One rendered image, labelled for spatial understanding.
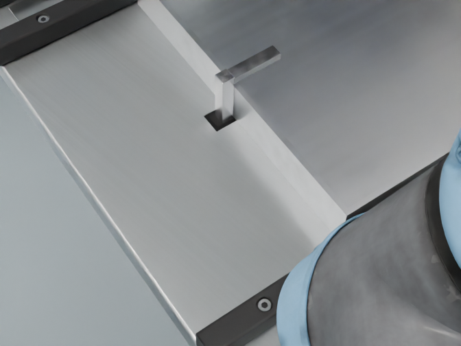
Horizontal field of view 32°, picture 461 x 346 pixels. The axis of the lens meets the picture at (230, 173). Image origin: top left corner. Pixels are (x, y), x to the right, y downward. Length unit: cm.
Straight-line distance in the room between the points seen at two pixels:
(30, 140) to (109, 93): 110
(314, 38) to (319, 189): 16
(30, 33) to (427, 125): 30
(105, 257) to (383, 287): 125
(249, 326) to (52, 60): 27
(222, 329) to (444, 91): 25
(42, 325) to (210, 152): 96
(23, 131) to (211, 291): 123
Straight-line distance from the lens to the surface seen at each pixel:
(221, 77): 54
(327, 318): 31
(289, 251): 52
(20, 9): 67
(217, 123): 58
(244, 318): 48
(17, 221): 159
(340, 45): 63
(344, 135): 57
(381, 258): 29
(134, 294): 148
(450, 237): 24
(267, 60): 56
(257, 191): 55
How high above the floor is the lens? 134
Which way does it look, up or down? 57 degrees down
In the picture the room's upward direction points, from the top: 1 degrees clockwise
